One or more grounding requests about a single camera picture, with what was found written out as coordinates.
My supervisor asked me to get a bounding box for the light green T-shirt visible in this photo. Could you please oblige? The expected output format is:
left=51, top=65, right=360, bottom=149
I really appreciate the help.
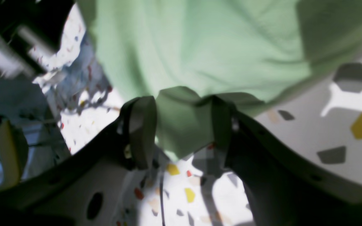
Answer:
left=77, top=0, right=362, bottom=161

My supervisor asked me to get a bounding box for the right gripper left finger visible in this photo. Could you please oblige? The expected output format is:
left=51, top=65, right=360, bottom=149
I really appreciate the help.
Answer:
left=0, top=96, right=157, bottom=226

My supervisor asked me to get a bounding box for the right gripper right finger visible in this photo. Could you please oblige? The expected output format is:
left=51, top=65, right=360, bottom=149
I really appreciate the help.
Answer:
left=211, top=96, right=362, bottom=226

